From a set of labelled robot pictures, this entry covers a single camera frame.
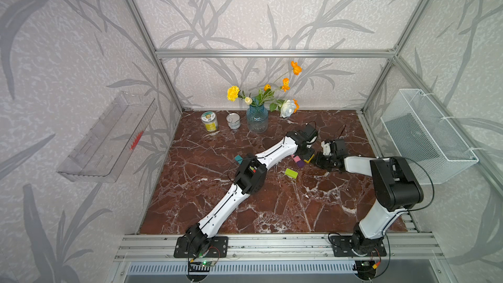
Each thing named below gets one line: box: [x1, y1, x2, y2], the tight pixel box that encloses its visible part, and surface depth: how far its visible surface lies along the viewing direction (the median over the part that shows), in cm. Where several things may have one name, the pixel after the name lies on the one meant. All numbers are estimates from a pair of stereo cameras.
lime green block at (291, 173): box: [285, 167, 299, 179], surface depth 95 cm
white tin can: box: [225, 112, 242, 130], surface depth 111 cm
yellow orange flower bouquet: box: [226, 60, 302, 119], surface depth 91 cm
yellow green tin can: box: [201, 110, 219, 133], surface depth 110 cm
